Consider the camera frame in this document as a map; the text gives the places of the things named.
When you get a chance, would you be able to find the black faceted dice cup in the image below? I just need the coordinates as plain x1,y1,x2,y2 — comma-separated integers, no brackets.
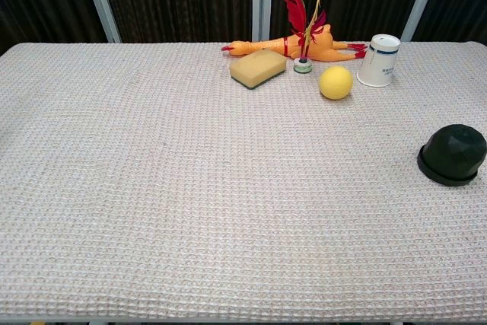
419,123,487,182

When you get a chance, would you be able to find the yellow sponge with green pad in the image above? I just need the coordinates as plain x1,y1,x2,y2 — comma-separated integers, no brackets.
228,49,288,91

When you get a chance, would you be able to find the orange rubber chicken toy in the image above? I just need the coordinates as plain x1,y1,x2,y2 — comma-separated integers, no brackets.
221,24,369,64

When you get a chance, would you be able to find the beige waffle weave tablecloth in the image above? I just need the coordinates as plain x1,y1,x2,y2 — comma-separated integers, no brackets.
0,40,487,322

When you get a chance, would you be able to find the black round tray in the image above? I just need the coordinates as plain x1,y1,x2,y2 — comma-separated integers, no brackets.
416,145,479,188

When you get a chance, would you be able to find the yellow foam ball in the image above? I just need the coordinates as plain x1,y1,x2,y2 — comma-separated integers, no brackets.
318,65,354,100

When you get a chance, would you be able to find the white paper cup blue stripe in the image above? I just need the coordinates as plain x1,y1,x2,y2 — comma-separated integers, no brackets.
355,33,402,88

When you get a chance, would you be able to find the red feather shuttlecock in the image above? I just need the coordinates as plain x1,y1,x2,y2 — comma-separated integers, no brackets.
279,0,329,75

